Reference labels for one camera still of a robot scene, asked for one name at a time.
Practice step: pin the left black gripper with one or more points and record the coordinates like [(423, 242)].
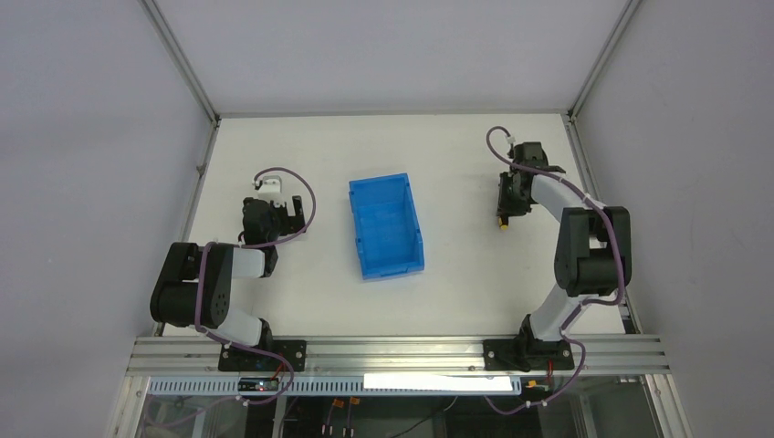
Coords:
[(290, 219)]

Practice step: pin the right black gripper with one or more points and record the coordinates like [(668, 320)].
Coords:
[(507, 197)]

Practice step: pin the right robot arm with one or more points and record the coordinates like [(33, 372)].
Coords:
[(592, 258)]

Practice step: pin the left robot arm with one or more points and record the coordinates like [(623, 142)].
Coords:
[(194, 287)]

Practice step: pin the blue plastic bin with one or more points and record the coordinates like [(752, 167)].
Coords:
[(388, 237)]

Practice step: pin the small green circuit board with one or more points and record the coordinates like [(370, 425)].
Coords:
[(250, 385)]

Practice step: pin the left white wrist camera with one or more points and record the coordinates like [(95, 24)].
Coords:
[(269, 189)]

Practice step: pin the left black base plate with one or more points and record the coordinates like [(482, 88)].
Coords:
[(294, 351)]

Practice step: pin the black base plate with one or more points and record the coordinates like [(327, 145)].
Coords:
[(294, 351), (527, 355)]

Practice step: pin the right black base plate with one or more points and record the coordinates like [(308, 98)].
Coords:
[(527, 355)]

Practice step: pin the aluminium frame rail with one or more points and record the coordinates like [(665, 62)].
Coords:
[(597, 355)]

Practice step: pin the slotted grey cable duct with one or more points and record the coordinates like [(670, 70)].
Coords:
[(378, 384)]

